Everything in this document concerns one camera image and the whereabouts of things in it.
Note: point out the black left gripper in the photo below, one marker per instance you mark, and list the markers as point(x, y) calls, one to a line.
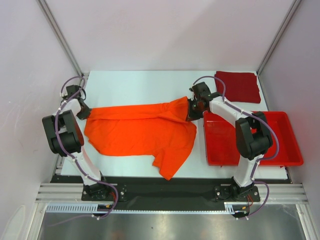
point(85, 114)

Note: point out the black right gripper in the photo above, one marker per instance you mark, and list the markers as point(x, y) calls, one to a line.
point(191, 113)

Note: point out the orange t shirt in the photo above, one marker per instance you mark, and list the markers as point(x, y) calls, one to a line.
point(160, 130)

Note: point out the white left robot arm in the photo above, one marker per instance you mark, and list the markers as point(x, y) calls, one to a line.
point(66, 139)

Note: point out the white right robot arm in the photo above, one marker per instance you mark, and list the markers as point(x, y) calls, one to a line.
point(253, 135)

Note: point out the folded dark red t shirt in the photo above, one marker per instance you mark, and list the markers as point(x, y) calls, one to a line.
point(239, 86)

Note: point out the red plastic tray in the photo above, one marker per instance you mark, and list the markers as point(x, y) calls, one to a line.
point(220, 141)

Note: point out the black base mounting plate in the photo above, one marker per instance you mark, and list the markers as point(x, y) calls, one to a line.
point(185, 193)

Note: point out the aluminium front rail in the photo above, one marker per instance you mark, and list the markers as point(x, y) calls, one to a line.
point(72, 193)

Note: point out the grey slotted cable duct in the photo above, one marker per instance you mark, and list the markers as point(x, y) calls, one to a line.
point(104, 208)

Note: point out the left aluminium frame post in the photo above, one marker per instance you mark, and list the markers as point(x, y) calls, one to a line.
point(52, 22)

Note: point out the aluminium frame post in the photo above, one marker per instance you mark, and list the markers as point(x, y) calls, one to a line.
point(52, 22)
point(279, 34)

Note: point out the right aluminium frame post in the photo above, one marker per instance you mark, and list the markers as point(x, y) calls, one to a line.
point(279, 34)

